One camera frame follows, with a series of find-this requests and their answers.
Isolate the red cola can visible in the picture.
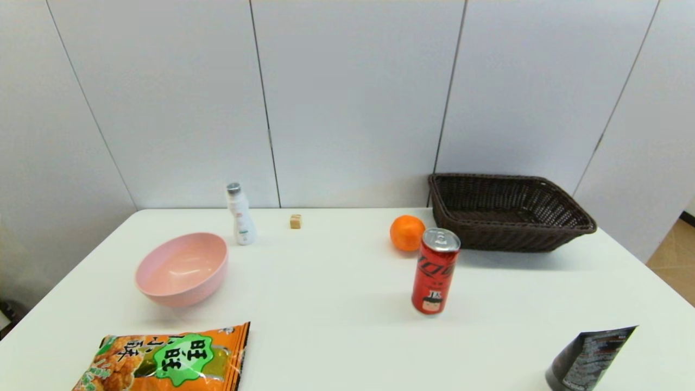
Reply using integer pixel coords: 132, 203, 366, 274
411, 228, 461, 315

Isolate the black cosmetic tube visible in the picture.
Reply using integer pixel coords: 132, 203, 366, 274
545, 325, 639, 391

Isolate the orange snack bag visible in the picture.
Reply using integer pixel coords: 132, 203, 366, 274
72, 321, 251, 391

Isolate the dark brown wicker basket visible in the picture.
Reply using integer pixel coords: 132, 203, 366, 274
427, 173, 598, 253

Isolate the small black floor object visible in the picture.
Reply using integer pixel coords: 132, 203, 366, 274
0, 300, 22, 340

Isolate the orange fruit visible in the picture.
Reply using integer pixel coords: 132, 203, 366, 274
390, 215, 427, 252

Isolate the pink bowl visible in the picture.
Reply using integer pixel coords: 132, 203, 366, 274
135, 232, 229, 308

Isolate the small white bottle silver cap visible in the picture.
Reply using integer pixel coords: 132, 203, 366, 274
226, 182, 257, 246

